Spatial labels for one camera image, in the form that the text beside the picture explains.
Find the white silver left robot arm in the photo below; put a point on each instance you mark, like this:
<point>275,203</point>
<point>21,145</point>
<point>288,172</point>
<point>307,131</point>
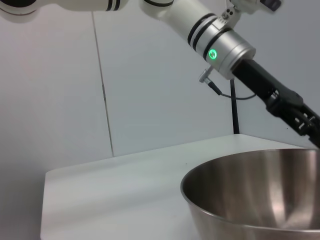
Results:
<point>175,15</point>

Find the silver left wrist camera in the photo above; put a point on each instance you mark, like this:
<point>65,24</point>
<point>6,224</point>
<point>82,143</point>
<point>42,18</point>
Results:
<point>250,5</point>

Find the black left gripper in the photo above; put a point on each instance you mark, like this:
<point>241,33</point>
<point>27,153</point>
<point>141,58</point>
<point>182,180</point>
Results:
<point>255,77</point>

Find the stainless steel bowl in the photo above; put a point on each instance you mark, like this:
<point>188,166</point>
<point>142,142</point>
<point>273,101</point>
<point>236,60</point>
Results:
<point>250,195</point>

